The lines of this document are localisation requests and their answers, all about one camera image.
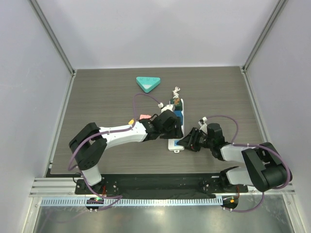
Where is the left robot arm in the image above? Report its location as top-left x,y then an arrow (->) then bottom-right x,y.
69,110 -> 184,194

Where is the left aluminium frame post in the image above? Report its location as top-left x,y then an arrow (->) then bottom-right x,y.
28,0 -> 77,76

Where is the pink cube plug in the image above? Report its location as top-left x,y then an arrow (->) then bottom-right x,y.
139,115 -> 151,120

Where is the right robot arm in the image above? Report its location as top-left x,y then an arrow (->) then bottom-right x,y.
177,123 -> 293,192

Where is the right aluminium frame post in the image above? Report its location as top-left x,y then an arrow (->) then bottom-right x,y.
241,0 -> 290,72

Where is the dark green cube plug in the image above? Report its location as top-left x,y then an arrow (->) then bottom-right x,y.
170,98 -> 183,111

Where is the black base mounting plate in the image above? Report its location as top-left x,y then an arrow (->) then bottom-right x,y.
75,172 -> 251,197

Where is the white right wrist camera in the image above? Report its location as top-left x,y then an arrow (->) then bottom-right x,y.
198,117 -> 207,133

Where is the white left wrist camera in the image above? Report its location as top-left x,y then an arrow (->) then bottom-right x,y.
158,102 -> 175,113

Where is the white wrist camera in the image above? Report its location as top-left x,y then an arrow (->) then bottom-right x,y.
158,102 -> 175,113
198,117 -> 207,133

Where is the blue cube plug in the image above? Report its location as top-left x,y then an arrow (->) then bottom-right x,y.
174,110 -> 184,126

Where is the white power strip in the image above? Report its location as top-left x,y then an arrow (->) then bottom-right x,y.
168,99 -> 185,153

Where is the aluminium frame post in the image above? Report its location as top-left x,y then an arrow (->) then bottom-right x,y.
28,0 -> 77,76
241,0 -> 290,72

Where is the white slotted cable duct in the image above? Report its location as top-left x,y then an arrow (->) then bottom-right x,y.
40,196 -> 223,208

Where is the teal triangular socket adapter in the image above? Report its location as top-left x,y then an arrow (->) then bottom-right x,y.
136,76 -> 161,93

